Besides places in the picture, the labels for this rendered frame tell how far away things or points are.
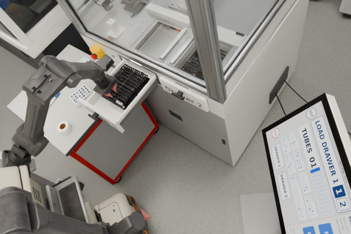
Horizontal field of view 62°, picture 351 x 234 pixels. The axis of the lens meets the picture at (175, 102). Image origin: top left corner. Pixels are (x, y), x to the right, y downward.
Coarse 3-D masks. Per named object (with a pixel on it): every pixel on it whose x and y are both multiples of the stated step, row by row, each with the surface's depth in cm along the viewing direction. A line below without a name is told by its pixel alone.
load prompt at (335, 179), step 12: (312, 120) 99; (324, 120) 95; (324, 132) 94; (324, 144) 93; (324, 156) 92; (324, 168) 91; (336, 168) 87; (336, 180) 86; (336, 192) 86; (336, 204) 85; (348, 204) 82
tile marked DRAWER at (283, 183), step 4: (284, 172) 104; (280, 176) 106; (284, 176) 104; (280, 180) 105; (284, 180) 104; (280, 184) 105; (284, 184) 103; (288, 184) 102; (280, 188) 104; (284, 188) 103; (288, 188) 101; (280, 192) 104; (284, 192) 102; (288, 192) 101; (284, 196) 102; (288, 196) 101; (284, 200) 102
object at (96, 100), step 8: (120, 64) 166; (128, 64) 172; (112, 72) 164; (144, 72) 167; (152, 80) 155; (144, 88) 153; (152, 88) 158; (96, 96) 162; (136, 96) 152; (144, 96) 155; (96, 104) 162; (104, 104) 161; (136, 104) 153; (104, 112) 158; (112, 112) 157; (120, 112) 156; (128, 112) 150; (120, 120) 148
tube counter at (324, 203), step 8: (312, 160) 95; (312, 168) 95; (320, 168) 92; (312, 176) 94; (320, 176) 91; (320, 184) 91; (320, 192) 90; (320, 200) 90; (328, 200) 87; (320, 208) 89; (328, 208) 87
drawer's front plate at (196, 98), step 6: (162, 78) 150; (162, 84) 154; (168, 84) 149; (174, 84) 146; (174, 90) 150; (180, 90) 145; (186, 90) 143; (186, 96) 146; (192, 96) 141; (198, 96) 139; (198, 102) 143; (204, 102) 138; (204, 108) 144
